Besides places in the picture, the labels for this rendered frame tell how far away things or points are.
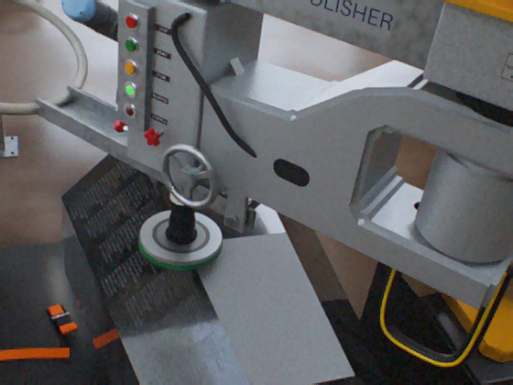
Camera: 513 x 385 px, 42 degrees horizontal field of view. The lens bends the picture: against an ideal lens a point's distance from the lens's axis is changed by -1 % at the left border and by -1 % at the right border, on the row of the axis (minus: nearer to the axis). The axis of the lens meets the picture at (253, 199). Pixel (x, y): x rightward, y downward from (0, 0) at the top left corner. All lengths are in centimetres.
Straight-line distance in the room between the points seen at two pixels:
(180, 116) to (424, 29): 57
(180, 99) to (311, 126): 30
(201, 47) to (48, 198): 222
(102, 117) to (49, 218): 152
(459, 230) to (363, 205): 19
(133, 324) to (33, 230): 150
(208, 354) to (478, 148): 81
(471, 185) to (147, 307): 97
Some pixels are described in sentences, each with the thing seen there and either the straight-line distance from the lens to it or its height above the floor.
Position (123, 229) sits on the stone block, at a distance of 206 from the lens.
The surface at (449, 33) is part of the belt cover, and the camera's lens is 109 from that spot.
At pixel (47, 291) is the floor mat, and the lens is 294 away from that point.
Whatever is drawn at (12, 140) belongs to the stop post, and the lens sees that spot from 391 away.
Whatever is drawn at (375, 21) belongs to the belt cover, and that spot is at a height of 167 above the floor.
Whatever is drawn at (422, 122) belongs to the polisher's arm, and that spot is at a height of 153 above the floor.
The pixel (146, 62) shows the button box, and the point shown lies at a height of 144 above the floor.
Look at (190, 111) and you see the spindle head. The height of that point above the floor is 136.
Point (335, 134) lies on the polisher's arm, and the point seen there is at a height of 144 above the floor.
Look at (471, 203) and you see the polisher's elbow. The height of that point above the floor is 142.
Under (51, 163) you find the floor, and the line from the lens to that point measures 371.
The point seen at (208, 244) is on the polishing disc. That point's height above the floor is 92.
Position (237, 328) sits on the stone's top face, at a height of 87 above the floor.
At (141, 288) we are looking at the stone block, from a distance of 188.
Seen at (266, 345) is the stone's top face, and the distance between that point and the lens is 160.
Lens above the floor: 205
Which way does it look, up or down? 36 degrees down
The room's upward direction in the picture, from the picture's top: 9 degrees clockwise
